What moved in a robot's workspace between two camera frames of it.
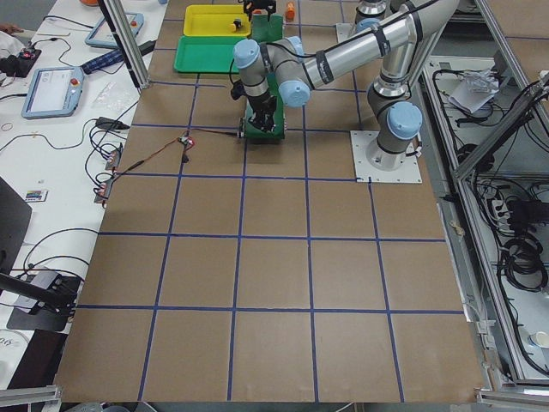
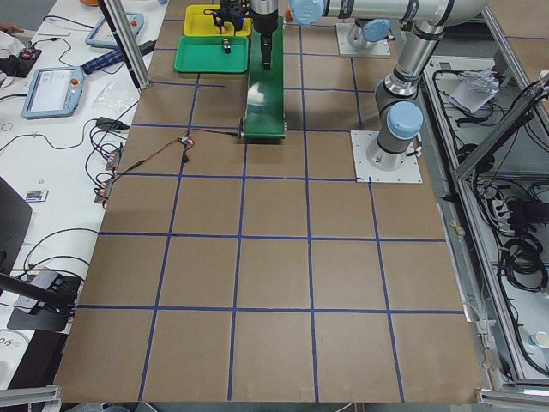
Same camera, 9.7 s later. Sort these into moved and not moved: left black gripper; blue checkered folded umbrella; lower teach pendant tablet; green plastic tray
Moved: left black gripper
Not moved: green plastic tray; lower teach pendant tablet; blue checkered folded umbrella
